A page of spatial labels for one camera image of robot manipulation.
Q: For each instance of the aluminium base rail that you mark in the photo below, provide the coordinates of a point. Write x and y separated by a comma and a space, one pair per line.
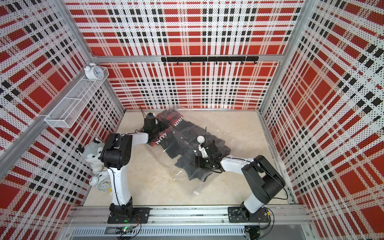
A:
287, 222

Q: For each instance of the grey white husky plush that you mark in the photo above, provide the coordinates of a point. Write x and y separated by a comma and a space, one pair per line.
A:
91, 154

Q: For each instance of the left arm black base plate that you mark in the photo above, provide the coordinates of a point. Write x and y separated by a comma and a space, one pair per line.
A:
139, 214

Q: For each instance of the clear plastic vacuum bag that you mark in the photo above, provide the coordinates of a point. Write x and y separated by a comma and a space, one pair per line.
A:
179, 176

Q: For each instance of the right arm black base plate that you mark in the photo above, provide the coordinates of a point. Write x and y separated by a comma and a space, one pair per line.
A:
242, 215

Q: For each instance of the white alarm clock on shelf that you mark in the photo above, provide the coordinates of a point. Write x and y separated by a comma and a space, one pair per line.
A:
94, 72

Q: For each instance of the white wire mesh shelf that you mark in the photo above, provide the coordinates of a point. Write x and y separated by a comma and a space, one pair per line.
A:
68, 109

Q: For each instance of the white alarm clock on table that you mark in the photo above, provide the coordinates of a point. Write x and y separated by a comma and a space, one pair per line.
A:
101, 180

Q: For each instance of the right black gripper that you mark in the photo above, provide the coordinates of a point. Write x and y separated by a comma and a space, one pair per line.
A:
199, 162

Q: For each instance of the red black plaid shirt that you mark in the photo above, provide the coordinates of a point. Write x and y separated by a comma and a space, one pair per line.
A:
170, 118

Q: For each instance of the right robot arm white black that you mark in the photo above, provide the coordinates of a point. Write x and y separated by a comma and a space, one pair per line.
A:
263, 179

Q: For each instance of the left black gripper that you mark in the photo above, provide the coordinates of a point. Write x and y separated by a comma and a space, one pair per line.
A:
161, 124

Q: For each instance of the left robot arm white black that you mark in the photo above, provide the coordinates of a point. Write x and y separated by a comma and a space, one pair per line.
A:
116, 156

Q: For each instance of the black wall hook rail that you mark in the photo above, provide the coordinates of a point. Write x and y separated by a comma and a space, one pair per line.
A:
209, 59

